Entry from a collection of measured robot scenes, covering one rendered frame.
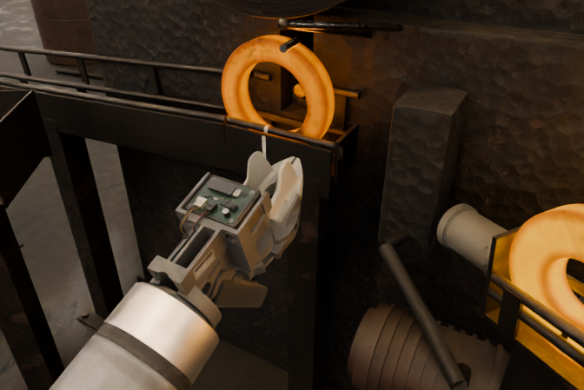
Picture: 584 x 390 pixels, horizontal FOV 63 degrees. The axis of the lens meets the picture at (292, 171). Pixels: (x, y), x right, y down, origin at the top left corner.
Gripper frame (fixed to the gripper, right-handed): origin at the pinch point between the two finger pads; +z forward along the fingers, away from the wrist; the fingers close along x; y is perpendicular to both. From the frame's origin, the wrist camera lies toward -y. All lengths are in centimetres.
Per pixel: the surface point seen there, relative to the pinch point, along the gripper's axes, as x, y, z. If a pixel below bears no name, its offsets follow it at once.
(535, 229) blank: -25.7, -1.9, 3.4
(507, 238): -23.4, -4.7, 3.5
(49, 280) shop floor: 94, -77, -9
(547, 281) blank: -28.0, -6.1, 0.8
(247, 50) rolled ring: 17.2, 1.8, 17.7
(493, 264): -22.9, -7.0, 1.3
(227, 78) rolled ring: 21.2, -2.9, 16.0
